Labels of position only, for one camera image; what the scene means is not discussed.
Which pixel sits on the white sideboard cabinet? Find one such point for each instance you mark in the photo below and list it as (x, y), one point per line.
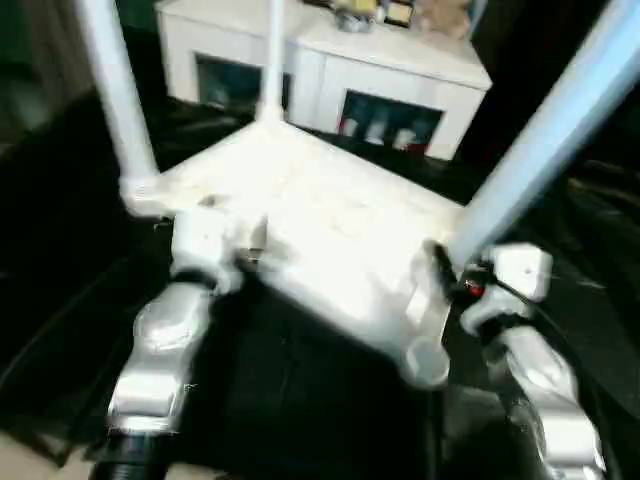
(350, 65)

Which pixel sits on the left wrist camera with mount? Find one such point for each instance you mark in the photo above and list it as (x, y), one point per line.
(210, 245)

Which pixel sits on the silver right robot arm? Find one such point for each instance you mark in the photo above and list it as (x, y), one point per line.
(550, 380)

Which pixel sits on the beige curtain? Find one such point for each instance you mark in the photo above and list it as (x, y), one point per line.
(60, 50)

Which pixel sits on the white printed mug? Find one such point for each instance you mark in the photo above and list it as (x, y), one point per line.
(375, 131)

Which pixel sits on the black shiny mat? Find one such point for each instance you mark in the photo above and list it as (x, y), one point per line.
(75, 250)

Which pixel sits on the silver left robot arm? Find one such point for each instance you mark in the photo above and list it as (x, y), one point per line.
(160, 340)

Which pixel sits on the dark cluttered bundle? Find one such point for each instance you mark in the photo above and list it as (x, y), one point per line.
(356, 21)

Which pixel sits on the beige teddy bear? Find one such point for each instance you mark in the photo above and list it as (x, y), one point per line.
(442, 17)

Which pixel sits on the small white cup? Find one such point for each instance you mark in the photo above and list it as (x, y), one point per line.
(402, 137)
(350, 127)

